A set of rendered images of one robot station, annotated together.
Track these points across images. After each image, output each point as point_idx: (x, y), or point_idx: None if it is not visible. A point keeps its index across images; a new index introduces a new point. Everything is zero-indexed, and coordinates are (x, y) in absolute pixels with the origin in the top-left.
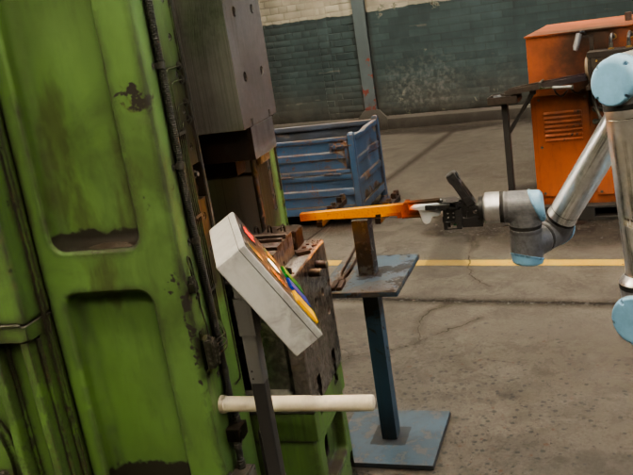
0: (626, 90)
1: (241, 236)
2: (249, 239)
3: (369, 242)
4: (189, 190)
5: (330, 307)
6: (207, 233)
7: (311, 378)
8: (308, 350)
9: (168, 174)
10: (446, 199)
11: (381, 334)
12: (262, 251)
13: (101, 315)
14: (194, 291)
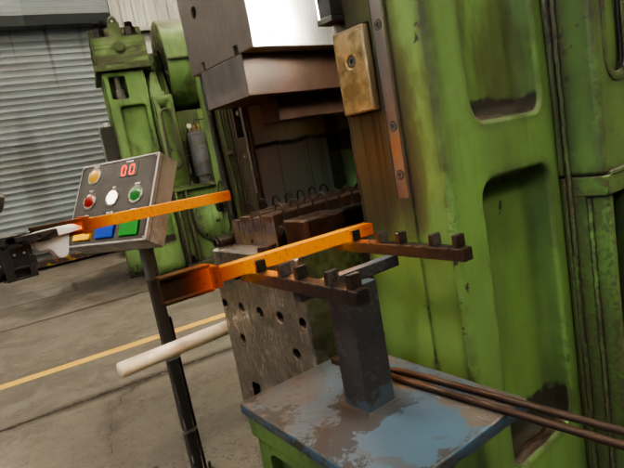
0: None
1: (101, 163)
2: (114, 171)
3: (334, 333)
4: (222, 127)
5: (301, 355)
6: (247, 172)
7: (240, 368)
8: (237, 340)
9: (202, 109)
10: (18, 233)
11: None
12: (125, 186)
13: None
14: (216, 209)
